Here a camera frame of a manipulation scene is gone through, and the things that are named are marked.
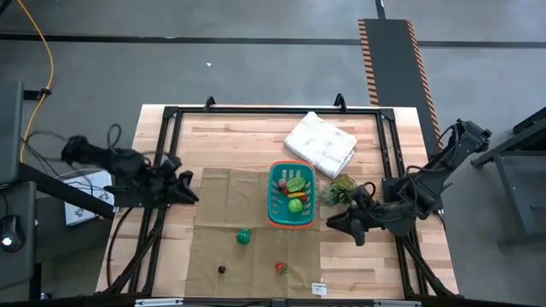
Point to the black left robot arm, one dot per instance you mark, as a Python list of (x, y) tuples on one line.
[(119, 164)]

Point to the tan burlap cloth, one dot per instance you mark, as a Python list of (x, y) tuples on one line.
[(256, 256)]

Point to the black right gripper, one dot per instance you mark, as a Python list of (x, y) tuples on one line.
[(384, 215)]

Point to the red toy strawberry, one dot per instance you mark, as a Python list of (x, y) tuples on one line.
[(280, 267)]

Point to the grey side stand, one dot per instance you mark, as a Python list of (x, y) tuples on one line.
[(19, 264)]

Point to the black rig support beam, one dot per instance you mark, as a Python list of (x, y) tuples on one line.
[(55, 187)]

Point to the round green toy cabbage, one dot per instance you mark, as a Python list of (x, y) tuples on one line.
[(295, 205)]

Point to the grey monitor panel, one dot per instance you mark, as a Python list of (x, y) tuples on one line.
[(9, 132)]

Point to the black floor mat striped edges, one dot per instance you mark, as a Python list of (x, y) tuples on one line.
[(396, 85)]

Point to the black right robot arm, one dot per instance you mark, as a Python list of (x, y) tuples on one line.
[(431, 179)]

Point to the white printed paper sheet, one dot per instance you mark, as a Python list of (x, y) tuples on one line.
[(85, 209)]

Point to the dark green toy bell pepper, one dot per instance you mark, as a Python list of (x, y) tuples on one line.
[(243, 236)]

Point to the dark purple toy plum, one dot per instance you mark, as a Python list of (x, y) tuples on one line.
[(222, 269)]

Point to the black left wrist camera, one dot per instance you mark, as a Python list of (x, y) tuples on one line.
[(171, 164)]

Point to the black metal table frame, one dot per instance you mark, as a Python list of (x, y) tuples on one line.
[(256, 110)]

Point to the white plaid dish towel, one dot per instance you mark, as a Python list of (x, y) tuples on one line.
[(320, 143)]

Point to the potted succulent plant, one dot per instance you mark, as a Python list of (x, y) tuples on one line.
[(337, 192)]

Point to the black computer mouse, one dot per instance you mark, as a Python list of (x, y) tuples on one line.
[(10, 232)]

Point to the light green toy lettuce leaf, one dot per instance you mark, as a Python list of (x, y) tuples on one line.
[(296, 184)]

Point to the teal basket with orange rim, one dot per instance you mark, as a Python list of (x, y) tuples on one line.
[(307, 215)]

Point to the silver aluminium rail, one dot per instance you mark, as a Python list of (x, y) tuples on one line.
[(396, 303), (158, 303)]

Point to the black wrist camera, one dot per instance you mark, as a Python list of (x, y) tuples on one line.
[(361, 195), (171, 164)]

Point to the grey metal table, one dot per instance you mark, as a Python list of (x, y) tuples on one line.
[(520, 179)]

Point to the small white tag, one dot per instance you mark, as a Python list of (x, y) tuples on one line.
[(318, 288)]

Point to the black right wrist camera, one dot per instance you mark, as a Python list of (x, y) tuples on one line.
[(361, 195)]

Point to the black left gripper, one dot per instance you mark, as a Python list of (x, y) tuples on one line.
[(164, 187)]

